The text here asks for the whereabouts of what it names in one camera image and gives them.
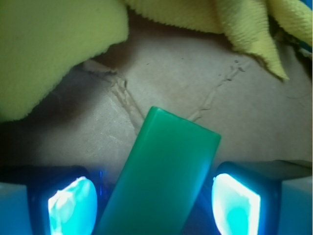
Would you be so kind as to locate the green rectangular block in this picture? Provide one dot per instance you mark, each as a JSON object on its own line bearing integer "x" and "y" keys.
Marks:
{"x": 162, "y": 177}

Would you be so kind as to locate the yellow sponge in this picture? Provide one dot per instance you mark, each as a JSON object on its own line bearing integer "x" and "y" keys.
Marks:
{"x": 41, "y": 40}

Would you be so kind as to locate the yellow microfiber cloth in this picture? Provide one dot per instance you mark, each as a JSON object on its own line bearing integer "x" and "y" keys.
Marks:
{"x": 245, "y": 23}

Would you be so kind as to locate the brown paper bag liner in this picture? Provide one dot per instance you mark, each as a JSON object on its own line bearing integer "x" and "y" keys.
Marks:
{"x": 93, "y": 116}

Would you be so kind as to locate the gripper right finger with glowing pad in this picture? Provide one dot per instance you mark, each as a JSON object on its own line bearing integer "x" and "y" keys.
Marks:
{"x": 263, "y": 197}

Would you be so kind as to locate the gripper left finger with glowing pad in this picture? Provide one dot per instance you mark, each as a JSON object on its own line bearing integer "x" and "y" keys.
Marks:
{"x": 47, "y": 200}

